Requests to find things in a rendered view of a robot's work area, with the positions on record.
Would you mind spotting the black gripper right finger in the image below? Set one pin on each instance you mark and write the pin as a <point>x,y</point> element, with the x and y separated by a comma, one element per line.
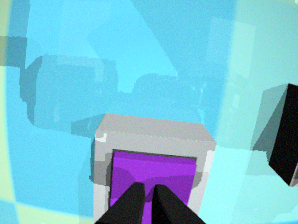
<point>167,208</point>

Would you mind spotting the green button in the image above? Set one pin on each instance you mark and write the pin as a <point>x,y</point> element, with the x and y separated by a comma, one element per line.
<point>284,158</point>

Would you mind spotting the purple button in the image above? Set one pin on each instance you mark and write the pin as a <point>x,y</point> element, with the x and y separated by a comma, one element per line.
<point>135,149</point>

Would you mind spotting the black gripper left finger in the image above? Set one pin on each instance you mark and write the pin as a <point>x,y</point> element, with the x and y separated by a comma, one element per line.
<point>128,209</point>

